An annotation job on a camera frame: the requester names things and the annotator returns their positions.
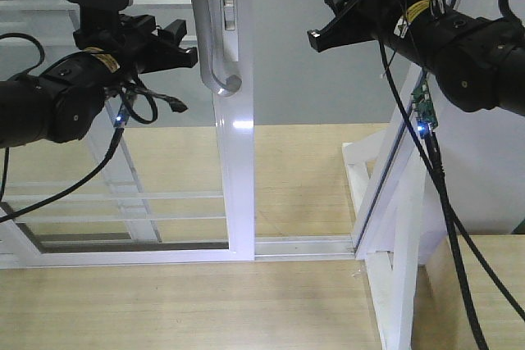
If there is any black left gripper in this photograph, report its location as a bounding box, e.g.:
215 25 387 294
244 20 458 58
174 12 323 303
72 6 198 74

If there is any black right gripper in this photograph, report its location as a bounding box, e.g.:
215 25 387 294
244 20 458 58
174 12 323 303
307 0 445 52

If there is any white sliding glass door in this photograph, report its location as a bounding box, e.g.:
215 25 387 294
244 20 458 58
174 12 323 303
1 0 254 269

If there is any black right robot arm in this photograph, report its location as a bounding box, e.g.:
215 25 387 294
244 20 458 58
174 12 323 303
307 0 524 115

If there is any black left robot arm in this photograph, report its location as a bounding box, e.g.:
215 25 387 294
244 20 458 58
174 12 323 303
1 7 198 148

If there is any green circuit board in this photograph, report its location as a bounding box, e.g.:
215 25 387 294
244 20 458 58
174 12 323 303
411 80 438 139

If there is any plywood base board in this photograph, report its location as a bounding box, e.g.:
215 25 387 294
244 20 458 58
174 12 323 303
1 124 381 349

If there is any white diagonal support brace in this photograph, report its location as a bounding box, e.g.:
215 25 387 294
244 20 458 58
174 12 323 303
342 130 427 349

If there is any light wooden box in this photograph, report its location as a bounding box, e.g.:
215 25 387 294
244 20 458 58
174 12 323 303
411 234 524 349

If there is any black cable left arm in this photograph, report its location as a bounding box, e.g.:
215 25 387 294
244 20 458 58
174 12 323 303
0 32 189 226

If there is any white door handle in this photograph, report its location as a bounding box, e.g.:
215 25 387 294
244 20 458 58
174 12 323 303
191 0 242 97

